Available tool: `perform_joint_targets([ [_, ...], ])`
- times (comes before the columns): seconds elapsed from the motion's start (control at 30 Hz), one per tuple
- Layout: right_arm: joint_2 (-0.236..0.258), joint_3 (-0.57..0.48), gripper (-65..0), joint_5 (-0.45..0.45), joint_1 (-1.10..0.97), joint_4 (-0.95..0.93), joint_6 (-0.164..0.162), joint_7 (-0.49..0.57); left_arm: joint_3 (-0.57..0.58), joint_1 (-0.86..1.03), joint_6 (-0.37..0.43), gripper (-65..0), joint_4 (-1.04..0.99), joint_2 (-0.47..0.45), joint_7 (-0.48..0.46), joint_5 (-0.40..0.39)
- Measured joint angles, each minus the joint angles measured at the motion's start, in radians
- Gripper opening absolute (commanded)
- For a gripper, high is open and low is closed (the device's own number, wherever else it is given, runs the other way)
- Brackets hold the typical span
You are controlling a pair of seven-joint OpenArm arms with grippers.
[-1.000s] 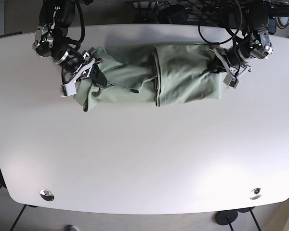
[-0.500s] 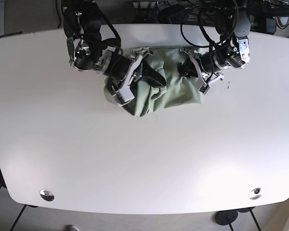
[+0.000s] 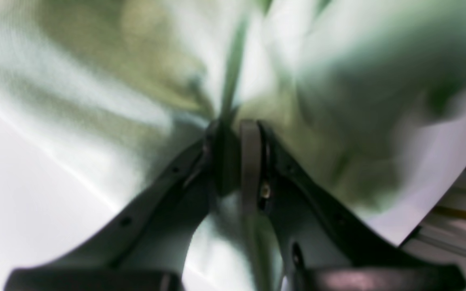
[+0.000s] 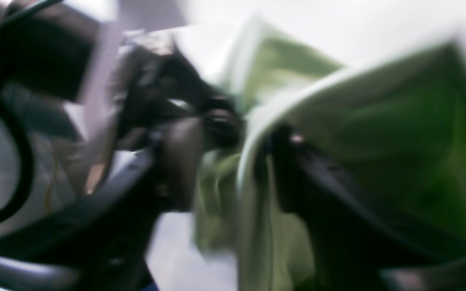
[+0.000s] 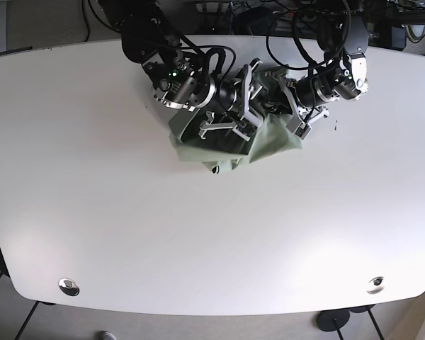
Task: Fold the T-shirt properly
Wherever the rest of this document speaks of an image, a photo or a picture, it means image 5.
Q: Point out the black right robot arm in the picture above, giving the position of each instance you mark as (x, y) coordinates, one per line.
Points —
(145, 31)

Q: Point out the sage green polo shirt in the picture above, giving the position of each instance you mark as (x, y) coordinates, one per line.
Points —
(222, 150)

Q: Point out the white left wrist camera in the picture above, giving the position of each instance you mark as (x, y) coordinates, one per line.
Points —
(298, 127)

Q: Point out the black electronics box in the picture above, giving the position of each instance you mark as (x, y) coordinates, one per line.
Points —
(398, 38)

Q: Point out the black power adapter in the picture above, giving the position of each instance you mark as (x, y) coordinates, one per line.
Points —
(253, 21)

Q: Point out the chrome table grommet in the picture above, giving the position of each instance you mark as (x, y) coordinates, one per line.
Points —
(375, 285)
(68, 287)

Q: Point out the black round stand base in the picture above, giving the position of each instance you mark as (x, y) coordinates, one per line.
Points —
(332, 320)

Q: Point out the grey sneaker shoe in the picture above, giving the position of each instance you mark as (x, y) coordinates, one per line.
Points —
(106, 335)

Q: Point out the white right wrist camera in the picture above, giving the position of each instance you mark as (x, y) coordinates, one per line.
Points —
(246, 129)

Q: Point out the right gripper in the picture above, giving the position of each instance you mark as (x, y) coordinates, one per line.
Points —
(186, 87)

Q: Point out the right chrome table grommet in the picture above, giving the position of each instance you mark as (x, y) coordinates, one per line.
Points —
(375, 285)

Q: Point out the left chrome table grommet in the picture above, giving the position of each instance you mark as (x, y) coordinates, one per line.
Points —
(68, 287)

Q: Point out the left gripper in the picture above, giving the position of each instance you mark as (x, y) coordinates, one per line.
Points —
(307, 97)

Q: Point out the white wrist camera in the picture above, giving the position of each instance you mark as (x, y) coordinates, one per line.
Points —
(246, 129)
(298, 127)

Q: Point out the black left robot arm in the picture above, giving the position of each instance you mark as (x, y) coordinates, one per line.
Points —
(343, 38)

